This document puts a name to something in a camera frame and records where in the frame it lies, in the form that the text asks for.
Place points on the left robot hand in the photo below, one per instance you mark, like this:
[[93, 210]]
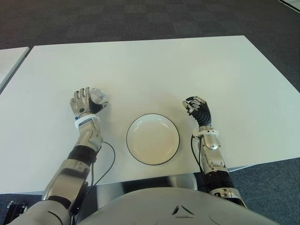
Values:
[[80, 104]]

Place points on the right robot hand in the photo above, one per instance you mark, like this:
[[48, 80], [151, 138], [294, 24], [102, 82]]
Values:
[[202, 112]]

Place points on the clear plastic object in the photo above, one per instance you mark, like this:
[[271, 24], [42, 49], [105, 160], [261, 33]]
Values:
[[97, 95]]

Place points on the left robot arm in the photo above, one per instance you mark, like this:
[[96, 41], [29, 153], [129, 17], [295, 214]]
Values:
[[70, 173]]

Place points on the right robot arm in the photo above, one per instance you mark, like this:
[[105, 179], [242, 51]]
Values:
[[214, 152]]

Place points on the white plate with black rim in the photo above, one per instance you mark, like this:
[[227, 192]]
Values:
[[152, 140]]

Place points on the neighbouring white table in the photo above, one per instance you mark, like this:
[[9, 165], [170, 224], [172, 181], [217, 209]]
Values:
[[9, 61]]

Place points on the grey robot torso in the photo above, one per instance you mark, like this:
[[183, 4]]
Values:
[[164, 206]]

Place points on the black metal stand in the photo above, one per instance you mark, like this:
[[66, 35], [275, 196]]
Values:
[[15, 208]]

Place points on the white rounded pedestal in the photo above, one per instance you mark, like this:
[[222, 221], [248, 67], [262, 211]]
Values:
[[185, 181]]

